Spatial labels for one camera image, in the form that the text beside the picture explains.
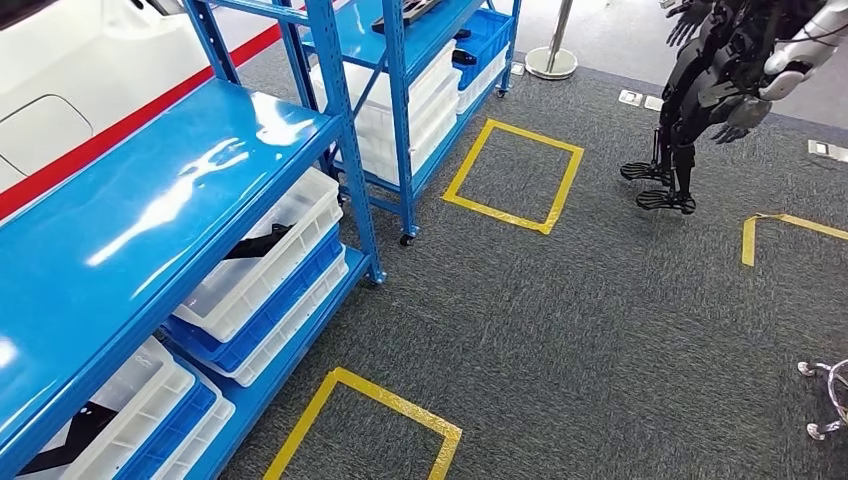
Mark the blue metal shelf rack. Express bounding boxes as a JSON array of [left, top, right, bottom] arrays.
[[271, 0, 525, 248], [0, 0, 388, 480]]

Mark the blue plastic crate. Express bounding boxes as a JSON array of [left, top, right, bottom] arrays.
[[162, 225, 346, 374], [115, 380, 219, 480], [453, 9, 517, 91]]

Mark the white floor plate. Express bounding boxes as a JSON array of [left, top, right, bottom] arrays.
[[806, 139, 848, 164]]

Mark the chrome stanchion post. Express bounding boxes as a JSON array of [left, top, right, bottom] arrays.
[[525, 0, 579, 81]]

